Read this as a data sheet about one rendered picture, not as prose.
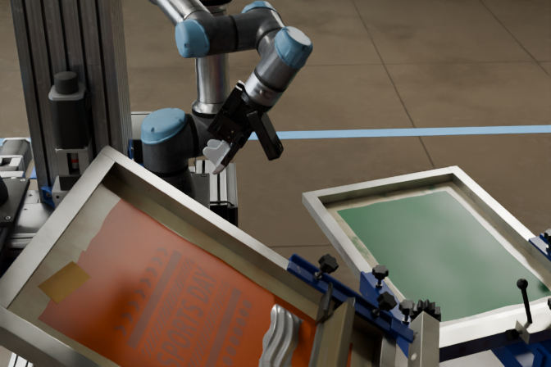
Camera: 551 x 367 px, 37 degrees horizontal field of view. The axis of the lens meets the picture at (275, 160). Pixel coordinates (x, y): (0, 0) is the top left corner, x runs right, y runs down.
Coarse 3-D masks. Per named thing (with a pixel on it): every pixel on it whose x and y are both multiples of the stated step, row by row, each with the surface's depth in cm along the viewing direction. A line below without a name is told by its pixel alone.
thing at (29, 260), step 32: (96, 160) 175; (128, 160) 181; (160, 192) 180; (64, 224) 156; (192, 224) 183; (224, 224) 184; (32, 256) 146; (256, 256) 184; (0, 288) 137; (0, 320) 132; (32, 352) 133; (64, 352) 135; (384, 352) 182
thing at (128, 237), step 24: (120, 216) 172; (144, 216) 176; (96, 240) 163; (120, 240) 167; (144, 240) 171; (168, 240) 175; (120, 264) 162; (144, 264) 166; (216, 264) 178; (240, 288) 176; (264, 288) 181; (264, 312) 175; (312, 336) 178
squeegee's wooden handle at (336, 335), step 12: (336, 312) 175; (348, 312) 173; (324, 324) 176; (336, 324) 171; (348, 324) 170; (324, 336) 172; (336, 336) 167; (348, 336) 167; (324, 348) 168; (336, 348) 163; (348, 348) 165; (324, 360) 164; (336, 360) 160
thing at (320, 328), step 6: (318, 324) 175; (318, 330) 173; (318, 336) 172; (318, 342) 171; (312, 348) 169; (318, 348) 169; (312, 354) 167; (318, 354) 168; (312, 360) 165; (312, 366) 164
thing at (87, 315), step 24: (96, 264) 158; (96, 288) 154; (120, 288) 157; (48, 312) 143; (72, 312) 146; (96, 312) 149; (120, 312) 153; (72, 336) 143; (96, 336) 145; (120, 360) 144; (144, 360) 147; (240, 360) 161
